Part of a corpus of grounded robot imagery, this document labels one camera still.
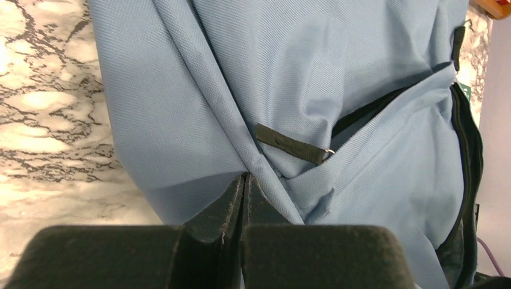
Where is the wooden shelf rack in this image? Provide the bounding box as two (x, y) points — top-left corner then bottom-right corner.
(475, 0), (510, 20)

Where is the blue student backpack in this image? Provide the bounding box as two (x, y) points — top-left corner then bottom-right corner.
(89, 1), (482, 288)

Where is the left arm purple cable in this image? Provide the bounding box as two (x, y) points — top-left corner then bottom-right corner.
(477, 237), (506, 278)

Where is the green treehouse book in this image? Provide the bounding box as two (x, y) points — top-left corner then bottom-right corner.
(459, 82), (472, 101)

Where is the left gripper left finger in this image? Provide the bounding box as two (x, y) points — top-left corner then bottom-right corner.
(6, 175), (245, 288)

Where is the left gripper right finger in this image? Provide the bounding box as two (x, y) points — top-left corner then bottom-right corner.
(241, 175), (414, 288)

